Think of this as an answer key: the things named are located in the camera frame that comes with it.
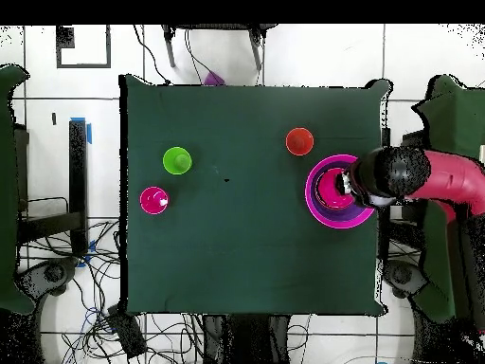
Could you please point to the small pinkish red bowl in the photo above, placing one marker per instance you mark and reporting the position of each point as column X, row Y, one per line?
column 327, row 191

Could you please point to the large pink bowl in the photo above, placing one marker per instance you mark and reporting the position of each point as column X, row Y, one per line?
column 341, row 225

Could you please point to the orange cup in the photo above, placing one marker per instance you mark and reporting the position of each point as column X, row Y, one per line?
column 299, row 142

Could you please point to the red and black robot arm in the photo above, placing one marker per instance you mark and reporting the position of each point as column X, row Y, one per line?
column 451, row 178

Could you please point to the black metal stand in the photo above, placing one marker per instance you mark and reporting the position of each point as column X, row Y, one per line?
column 413, row 138
column 77, row 170

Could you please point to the green cloth covered table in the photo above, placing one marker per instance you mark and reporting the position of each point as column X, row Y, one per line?
column 7, row 189
column 451, row 121

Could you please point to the dark green tablecloth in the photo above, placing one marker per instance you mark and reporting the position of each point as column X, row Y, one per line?
column 227, row 132

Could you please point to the small purple object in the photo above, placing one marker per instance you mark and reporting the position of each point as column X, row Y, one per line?
column 213, row 79

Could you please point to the green cup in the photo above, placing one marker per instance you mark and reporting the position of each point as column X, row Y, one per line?
column 172, row 157

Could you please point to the pinkish red cup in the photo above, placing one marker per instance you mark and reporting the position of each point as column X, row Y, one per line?
column 150, row 203

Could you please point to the black power brick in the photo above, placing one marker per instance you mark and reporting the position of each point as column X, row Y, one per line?
column 127, row 333

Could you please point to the dark grey pedestal leg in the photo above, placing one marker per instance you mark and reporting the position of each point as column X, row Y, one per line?
column 53, row 273
column 401, row 275

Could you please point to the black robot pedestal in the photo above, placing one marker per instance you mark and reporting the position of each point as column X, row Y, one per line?
column 246, row 341

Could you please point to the black camera tripod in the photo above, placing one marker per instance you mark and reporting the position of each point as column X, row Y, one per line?
column 169, row 49

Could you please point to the black square frame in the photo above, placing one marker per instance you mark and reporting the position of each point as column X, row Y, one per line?
column 83, row 66

